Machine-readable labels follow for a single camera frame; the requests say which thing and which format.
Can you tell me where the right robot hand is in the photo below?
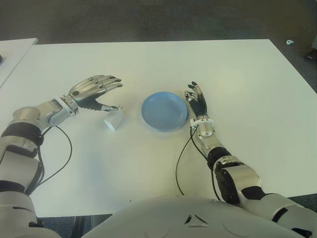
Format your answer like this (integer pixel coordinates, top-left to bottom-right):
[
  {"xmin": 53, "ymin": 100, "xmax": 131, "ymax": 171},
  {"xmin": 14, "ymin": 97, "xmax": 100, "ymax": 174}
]
[{"xmin": 183, "ymin": 79, "xmax": 208, "ymax": 121}]

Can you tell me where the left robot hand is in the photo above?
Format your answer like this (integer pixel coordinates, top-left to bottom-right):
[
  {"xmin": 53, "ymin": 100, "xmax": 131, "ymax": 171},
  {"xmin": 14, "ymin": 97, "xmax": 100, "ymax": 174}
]
[{"xmin": 67, "ymin": 74, "xmax": 124, "ymax": 112}]

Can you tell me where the blue plate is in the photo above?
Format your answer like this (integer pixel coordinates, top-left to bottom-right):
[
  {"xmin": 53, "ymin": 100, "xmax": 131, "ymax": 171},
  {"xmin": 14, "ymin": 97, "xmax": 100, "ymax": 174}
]
[{"xmin": 141, "ymin": 91, "xmax": 189, "ymax": 133}]

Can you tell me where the white side table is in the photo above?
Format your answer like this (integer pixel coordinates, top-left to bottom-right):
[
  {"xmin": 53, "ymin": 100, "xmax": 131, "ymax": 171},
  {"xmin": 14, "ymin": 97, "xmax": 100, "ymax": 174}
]
[{"xmin": 0, "ymin": 37, "xmax": 39, "ymax": 87}]

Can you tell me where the grey robot torso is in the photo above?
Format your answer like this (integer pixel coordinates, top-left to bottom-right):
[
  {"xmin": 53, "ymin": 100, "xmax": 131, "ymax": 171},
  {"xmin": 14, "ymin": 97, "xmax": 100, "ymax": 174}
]
[{"xmin": 84, "ymin": 194, "xmax": 305, "ymax": 238}]

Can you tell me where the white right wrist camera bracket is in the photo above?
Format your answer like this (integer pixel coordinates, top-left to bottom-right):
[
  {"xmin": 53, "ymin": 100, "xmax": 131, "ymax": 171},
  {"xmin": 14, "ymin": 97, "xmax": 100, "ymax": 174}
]
[{"xmin": 189, "ymin": 119, "xmax": 214, "ymax": 129}]

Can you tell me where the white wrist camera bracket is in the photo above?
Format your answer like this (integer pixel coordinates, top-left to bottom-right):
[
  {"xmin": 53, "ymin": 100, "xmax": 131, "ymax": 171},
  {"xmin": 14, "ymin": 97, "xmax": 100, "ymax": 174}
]
[
  {"xmin": 53, "ymin": 95, "xmax": 80, "ymax": 117},
  {"xmin": 189, "ymin": 119, "xmax": 214, "ymax": 129}
]

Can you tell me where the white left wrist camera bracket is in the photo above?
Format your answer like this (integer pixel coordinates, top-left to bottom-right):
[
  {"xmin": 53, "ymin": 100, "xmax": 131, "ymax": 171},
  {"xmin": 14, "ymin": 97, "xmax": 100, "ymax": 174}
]
[{"xmin": 53, "ymin": 95, "xmax": 80, "ymax": 117}]

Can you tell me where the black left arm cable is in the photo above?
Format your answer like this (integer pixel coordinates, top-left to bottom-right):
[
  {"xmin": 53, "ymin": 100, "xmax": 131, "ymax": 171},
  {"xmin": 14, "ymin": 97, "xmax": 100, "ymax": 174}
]
[{"xmin": 24, "ymin": 125, "xmax": 73, "ymax": 196}]

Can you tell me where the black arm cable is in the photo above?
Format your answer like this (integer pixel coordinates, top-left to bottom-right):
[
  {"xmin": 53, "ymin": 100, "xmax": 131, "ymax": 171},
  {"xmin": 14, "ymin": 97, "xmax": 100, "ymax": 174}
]
[
  {"xmin": 24, "ymin": 125, "xmax": 73, "ymax": 196},
  {"xmin": 175, "ymin": 127, "xmax": 221, "ymax": 201}
]

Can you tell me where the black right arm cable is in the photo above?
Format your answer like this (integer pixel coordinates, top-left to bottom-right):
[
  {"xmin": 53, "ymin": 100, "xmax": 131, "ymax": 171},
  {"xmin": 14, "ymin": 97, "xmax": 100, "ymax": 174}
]
[{"xmin": 175, "ymin": 127, "xmax": 221, "ymax": 201}]

